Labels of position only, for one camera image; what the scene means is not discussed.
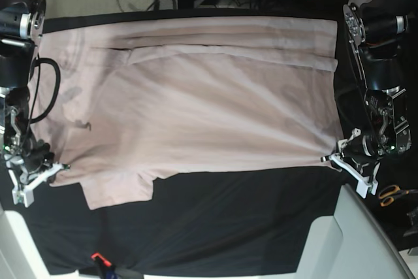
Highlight white container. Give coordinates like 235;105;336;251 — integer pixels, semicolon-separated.
1;209;79;278
295;184;415;279

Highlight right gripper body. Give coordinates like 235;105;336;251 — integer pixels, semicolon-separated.
3;140;54;178

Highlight black table cloth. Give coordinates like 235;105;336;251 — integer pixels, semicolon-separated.
0;10;418;276

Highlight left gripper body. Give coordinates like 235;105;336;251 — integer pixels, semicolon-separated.
337;128;383;174

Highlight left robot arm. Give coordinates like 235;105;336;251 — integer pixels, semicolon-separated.
322;0;417;198

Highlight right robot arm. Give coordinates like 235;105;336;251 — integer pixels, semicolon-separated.
1;0;70;207

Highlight orange handled scissors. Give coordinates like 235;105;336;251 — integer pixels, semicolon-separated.
378;184;417;207

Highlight white container left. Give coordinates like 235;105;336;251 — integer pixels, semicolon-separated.
1;209;79;278

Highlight red black clamp bottom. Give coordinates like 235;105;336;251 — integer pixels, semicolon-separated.
91;252;119;279

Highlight pink T-shirt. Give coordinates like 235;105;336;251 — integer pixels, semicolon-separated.
33;16;342;210

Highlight white container right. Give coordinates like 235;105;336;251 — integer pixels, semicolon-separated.
295;184;415;279

